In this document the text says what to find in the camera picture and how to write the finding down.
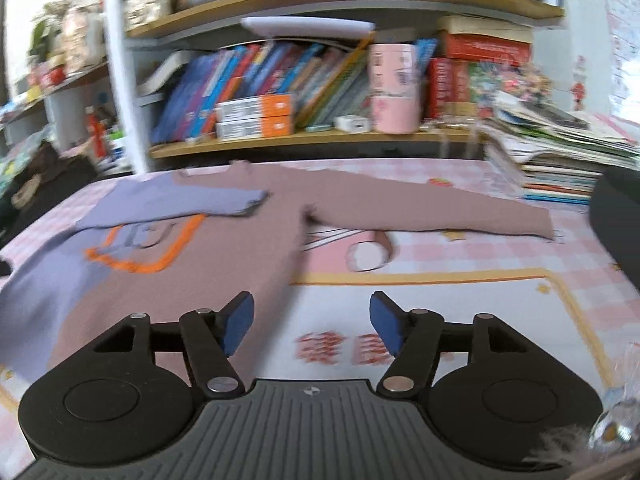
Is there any red tassel pen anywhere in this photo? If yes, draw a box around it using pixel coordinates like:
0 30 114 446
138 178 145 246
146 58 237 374
86 105 107 162

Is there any red upright book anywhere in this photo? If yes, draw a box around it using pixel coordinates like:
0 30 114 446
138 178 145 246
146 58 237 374
427 57 453 118
450 60 472 116

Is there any black case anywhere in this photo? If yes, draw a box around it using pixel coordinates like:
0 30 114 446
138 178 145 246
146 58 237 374
0 155 101 250

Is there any black round object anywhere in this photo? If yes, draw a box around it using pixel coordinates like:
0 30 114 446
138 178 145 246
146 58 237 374
589 165 640 306

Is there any cream thick book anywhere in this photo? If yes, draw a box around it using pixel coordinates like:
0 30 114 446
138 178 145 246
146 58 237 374
439 16 533 41

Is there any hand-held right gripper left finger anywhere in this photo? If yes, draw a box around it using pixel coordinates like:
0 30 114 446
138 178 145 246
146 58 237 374
90 291 256 400

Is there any white and wood bookshelf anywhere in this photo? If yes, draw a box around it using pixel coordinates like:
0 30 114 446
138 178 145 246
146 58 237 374
102 0 566 171

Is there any thick grey book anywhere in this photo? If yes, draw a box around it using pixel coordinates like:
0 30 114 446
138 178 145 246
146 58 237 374
137 50 201 97

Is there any row of colourful children's books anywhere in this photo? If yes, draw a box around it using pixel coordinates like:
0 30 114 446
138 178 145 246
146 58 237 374
150 37 441 143

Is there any brown fuzzy hat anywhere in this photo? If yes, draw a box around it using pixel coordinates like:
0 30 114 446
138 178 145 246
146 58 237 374
12 142 62 208

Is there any white quilted handbag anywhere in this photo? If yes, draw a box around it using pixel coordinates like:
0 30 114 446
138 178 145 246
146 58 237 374
122 0 171 31

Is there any white lamp bar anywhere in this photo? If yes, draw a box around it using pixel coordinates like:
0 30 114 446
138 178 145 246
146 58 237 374
241 16 377 41

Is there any cartoon wall sticker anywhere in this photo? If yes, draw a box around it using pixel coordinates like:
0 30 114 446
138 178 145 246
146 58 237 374
570 55 592 112

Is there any mauve and lavender knit sweater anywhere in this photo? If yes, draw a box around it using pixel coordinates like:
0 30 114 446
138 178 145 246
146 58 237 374
0 160 556 378

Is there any pink cylindrical container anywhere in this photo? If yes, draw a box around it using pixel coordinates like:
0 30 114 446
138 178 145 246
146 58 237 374
369 42 423 134

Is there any white side shelf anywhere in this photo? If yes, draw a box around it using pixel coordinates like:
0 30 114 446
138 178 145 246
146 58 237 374
0 62 126 176

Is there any pearl bead string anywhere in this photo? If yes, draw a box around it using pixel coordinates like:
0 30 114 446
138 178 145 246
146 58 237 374
425 117 481 132

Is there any orange and white box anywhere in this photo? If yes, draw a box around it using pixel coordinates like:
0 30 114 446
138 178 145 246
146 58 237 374
215 94 296 123
216 116 295 141

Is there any clear crystal charm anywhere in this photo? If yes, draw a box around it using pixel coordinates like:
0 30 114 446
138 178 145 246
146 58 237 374
530 385 640 461

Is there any white charger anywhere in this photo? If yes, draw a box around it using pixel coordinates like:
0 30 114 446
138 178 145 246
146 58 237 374
334 115 372 134

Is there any crumpled plastic bag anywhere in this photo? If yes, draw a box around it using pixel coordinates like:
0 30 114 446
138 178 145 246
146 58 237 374
0 130 51 196

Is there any stack of magazines and notebooks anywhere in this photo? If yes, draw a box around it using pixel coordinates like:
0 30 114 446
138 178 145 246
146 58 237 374
480 105 640 206

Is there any white jar with blue label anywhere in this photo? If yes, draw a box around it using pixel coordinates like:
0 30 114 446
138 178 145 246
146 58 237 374
106 130 129 167

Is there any dried flower plant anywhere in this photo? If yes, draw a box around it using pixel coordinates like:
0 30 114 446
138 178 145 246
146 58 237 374
30 0 68 58

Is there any alphabet wall poster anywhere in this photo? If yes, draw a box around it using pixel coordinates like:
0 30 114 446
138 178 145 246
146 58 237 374
597 0 640 106

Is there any pink checked cartoon desk mat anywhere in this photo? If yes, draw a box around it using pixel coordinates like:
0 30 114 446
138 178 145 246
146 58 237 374
0 157 640 461

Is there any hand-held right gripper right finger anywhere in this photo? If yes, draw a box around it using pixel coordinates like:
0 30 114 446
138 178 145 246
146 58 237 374
369 291 533 401

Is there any white figurine with plaque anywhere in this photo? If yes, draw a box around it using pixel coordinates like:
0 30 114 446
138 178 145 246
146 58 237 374
62 7 107 73

